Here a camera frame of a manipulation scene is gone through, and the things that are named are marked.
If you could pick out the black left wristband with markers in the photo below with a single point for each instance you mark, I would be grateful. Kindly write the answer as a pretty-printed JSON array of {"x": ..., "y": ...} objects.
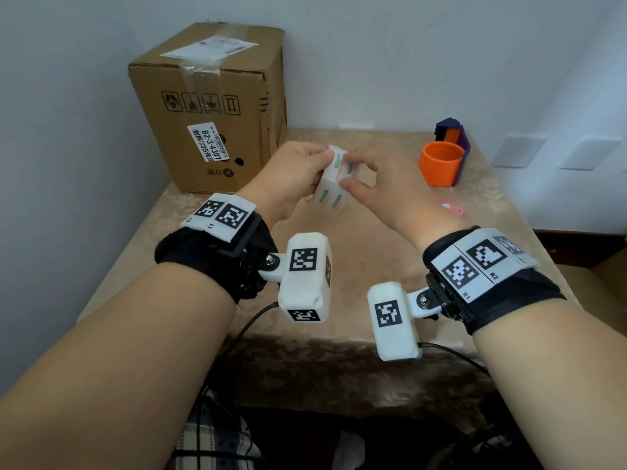
[{"x": 215, "y": 249}]

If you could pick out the small white box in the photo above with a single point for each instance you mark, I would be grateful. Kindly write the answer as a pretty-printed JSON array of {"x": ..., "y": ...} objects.
[{"x": 333, "y": 188}]

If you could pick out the brown wooden furniture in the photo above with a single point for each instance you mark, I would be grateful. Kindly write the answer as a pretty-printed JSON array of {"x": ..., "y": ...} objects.
[{"x": 583, "y": 249}]

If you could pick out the purple holder with orange insert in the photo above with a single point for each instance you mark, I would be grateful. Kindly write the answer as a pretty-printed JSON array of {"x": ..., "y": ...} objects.
[{"x": 455, "y": 132}]

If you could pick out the black garment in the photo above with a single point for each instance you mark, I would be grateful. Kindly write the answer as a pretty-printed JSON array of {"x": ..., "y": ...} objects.
[{"x": 392, "y": 443}]

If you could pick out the brown cardboard box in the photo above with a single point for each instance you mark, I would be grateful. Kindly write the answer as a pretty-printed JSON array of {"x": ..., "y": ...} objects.
[{"x": 210, "y": 92}]

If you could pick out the person's left forearm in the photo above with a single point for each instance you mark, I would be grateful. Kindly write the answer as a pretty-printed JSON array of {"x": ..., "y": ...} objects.
[{"x": 117, "y": 367}]

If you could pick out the person's left thumb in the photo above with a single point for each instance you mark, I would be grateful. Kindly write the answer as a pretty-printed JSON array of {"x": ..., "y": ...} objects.
[{"x": 313, "y": 151}]

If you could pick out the person's right forearm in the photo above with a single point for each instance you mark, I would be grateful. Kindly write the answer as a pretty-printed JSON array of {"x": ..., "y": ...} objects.
[{"x": 553, "y": 381}]

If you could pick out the person's right thumb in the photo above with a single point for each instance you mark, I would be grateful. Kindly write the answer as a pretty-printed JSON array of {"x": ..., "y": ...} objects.
[{"x": 360, "y": 189}]

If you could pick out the person's right hand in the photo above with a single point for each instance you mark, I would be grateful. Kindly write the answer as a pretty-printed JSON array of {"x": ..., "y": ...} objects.
[{"x": 406, "y": 195}]

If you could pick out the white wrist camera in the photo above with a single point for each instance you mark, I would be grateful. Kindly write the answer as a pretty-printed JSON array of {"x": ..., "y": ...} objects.
[
  {"x": 303, "y": 278},
  {"x": 394, "y": 323}
]

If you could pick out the plaid garment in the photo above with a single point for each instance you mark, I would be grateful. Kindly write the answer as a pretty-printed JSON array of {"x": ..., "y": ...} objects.
[{"x": 215, "y": 435}]

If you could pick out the black wristband with markers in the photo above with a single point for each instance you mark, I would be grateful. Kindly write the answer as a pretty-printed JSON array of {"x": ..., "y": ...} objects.
[
  {"x": 215, "y": 249},
  {"x": 494, "y": 283}
]

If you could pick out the person's left hand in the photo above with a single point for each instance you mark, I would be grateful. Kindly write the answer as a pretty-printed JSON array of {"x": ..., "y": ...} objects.
[{"x": 281, "y": 181}]

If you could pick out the orange cylinder cup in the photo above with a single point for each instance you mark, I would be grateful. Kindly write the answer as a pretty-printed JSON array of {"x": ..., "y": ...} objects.
[{"x": 441, "y": 163}]

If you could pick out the small pink object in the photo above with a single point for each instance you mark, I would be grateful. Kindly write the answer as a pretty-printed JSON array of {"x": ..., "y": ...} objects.
[{"x": 453, "y": 208}]

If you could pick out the black right wristband with markers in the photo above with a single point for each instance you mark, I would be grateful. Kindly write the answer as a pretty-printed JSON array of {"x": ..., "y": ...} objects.
[{"x": 494, "y": 283}]

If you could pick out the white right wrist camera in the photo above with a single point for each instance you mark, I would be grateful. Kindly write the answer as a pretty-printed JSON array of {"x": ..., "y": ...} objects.
[{"x": 394, "y": 323}]

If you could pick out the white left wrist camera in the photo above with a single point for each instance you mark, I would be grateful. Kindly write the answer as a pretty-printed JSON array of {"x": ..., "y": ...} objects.
[{"x": 303, "y": 278}]

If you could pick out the white wall socket plate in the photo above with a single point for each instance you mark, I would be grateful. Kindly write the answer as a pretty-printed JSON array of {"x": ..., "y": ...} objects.
[
  {"x": 590, "y": 153},
  {"x": 518, "y": 150}
]

